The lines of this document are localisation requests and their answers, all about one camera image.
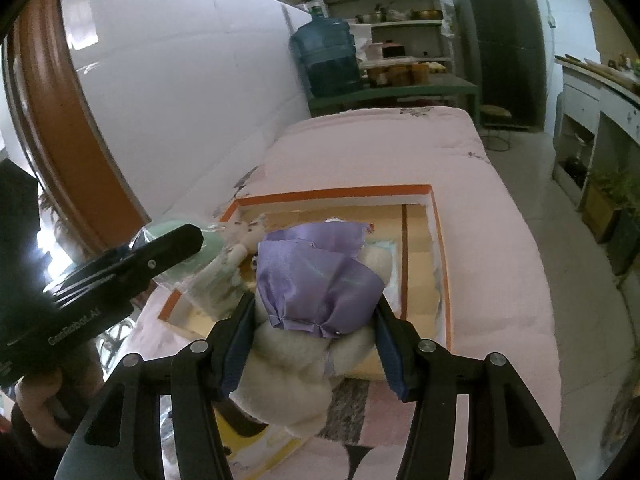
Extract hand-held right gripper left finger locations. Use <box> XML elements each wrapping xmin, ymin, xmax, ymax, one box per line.
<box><xmin>62</xmin><ymin>291</ymin><xmax>257</xmax><ymax>480</ymax></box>

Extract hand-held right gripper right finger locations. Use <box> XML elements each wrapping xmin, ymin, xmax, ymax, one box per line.
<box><xmin>372</xmin><ymin>297</ymin><xmax>576</xmax><ymax>480</ymax></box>

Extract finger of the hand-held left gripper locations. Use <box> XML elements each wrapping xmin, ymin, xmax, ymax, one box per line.
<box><xmin>42</xmin><ymin>224</ymin><xmax>205</xmax><ymax>306</ymax></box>

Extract cream teddy bear plush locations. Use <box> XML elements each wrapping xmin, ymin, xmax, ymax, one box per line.
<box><xmin>197</xmin><ymin>217</ymin><xmax>393</xmax><ymax>441</ymax></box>

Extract orange rimmed cardboard box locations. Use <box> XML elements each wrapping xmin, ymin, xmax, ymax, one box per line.
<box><xmin>157</xmin><ymin>185</ymin><xmax>456</xmax><ymax>386</ymax></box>

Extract cartoon face packet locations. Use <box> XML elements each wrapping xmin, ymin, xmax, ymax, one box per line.
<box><xmin>220</xmin><ymin>400</ymin><xmax>313</xmax><ymax>468</ymax></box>

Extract person's left hand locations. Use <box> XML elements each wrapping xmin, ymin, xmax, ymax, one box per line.
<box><xmin>15</xmin><ymin>355</ymin><xmax>101</xmax><ymax>443</ymax></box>

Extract pink bed blanket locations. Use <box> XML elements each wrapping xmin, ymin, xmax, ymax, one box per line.
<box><xmin>135</xmin><ymin>105</ymin><xmax>561</xmax><ymax>480</ymax></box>

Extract blue water jug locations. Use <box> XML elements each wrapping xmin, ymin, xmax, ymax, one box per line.
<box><xmin>289</xmin><ymin>2</ymin><xmax>363</xmax><ymax>98</ymax></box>

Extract green table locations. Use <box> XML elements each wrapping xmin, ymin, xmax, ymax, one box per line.
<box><xmin>307</xmin><ymin>74</ymin><xmax>481</xmax><ymax>126</ymax></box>

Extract potted plants in crates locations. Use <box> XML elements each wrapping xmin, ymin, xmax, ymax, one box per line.
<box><xmin>582</xmin><ymin>170</ymin><xmax>640</xmax><ymax>276</ymax></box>

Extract small round stool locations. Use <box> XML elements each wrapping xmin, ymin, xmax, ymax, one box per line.
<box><xmin>480</xmin><ymin>104</ymin><xmax>513</xmax><ymax>153</ymax></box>

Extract row of amber jars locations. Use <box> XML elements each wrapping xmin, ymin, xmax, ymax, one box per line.
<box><xmin>367</xmin><ymin>62</ymin><xmax>431</xmax><ymax>88</ymax></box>

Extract white kitchen counter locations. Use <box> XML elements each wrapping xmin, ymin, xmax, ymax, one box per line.
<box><xmin>552</xmin><ymin>55</ymin><xmax>640</xmax><ymax>211</ymax></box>

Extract dark refrigerator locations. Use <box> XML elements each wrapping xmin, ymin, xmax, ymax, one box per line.
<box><xmin>447</xmin><ymin>0</ymin><xmax>548</xmax><ymax>133</ymax></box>

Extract cardboard sheet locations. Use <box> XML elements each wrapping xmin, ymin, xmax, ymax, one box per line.
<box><xmin>585</xmin><ymin>0</ymin><xmax>631</xmax><ymax>56</ymax></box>

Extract brown wooden door frame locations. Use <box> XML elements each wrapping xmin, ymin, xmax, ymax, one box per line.
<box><xmin>5</xmin><ymin>0</ymin><xmax>151</xmax><ymax>256</ymax></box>

